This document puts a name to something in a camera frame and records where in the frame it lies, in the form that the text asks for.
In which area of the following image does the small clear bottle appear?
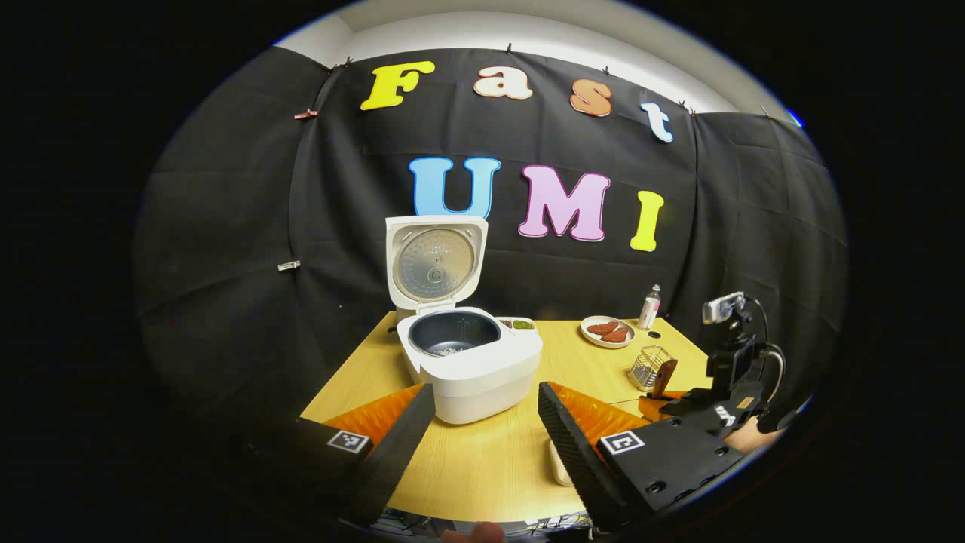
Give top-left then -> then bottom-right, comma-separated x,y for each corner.
639,284 -> 662,330

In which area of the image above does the cream rectangular tray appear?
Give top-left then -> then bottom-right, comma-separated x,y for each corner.
548,440 -> 574,487

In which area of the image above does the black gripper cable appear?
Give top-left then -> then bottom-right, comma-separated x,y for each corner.
745,296 -> 786,404

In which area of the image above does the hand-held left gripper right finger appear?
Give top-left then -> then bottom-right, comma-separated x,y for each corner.
537,382 -> 755,532

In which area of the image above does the white rice cooker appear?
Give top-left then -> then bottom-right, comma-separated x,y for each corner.
384,215 -> 544,425

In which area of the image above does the black backdrop cloth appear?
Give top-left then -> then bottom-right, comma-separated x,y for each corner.
134,47 -> 849,453

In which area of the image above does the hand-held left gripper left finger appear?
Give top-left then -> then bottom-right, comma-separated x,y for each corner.
249,383 -> 437,529

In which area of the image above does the round white plate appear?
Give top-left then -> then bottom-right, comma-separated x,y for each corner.
580,315 -> 636,349

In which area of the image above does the wire chopstick holder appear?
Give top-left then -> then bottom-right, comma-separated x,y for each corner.
628,345 -> 674,391

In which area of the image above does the brown wooden spoon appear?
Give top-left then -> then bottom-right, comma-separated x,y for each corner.
650,359 -> 678,400

